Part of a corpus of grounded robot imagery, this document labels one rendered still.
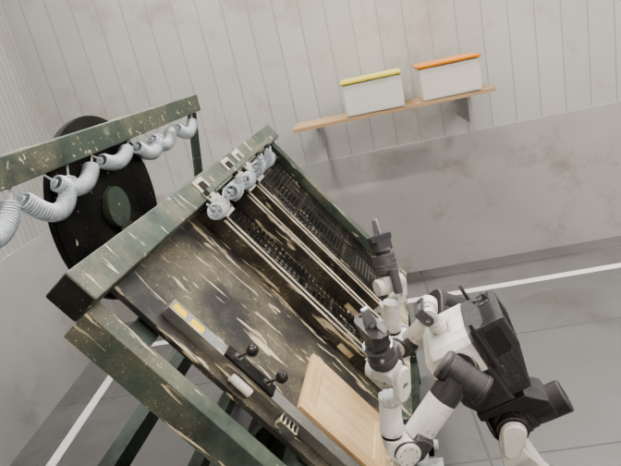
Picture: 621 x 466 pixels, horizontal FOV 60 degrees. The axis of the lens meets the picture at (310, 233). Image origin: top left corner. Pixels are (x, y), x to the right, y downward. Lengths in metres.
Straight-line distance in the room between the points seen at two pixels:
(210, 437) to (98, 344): 0.38
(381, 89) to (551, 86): 1.69
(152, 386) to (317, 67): 3.97
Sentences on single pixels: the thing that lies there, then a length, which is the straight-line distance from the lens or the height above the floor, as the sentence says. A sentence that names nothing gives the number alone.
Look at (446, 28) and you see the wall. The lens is 5.14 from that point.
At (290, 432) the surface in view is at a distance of 1.74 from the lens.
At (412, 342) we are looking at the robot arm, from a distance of 2.18.
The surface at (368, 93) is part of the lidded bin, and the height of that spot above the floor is 1.89.
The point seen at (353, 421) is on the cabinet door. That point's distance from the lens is 2.06.
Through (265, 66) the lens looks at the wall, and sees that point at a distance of 5.10.
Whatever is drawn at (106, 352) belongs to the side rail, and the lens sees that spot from 1.49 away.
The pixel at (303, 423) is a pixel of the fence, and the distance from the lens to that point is 1.78.
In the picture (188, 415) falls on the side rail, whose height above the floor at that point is 1.49.
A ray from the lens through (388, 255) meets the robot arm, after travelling 2.08.
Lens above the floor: 2.31
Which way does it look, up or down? 18 degrees down
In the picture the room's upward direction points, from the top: 13 degrees counter-clockwise
